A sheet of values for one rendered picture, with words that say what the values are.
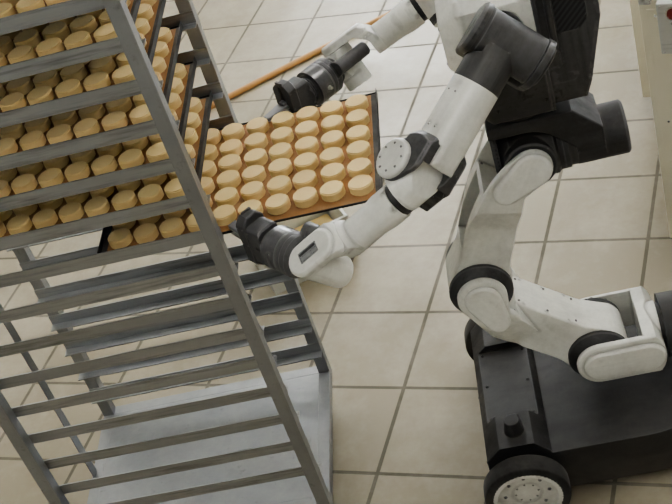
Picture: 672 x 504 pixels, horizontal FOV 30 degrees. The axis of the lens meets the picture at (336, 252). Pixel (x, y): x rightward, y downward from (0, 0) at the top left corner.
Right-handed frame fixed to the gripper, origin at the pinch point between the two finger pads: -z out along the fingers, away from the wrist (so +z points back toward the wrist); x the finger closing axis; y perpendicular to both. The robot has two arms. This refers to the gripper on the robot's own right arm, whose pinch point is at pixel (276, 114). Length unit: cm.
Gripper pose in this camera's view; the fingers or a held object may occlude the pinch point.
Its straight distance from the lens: 284.4
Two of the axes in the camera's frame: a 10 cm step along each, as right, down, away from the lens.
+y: 6.9, 2.9, -6.6
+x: -2.6, -7.6, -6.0
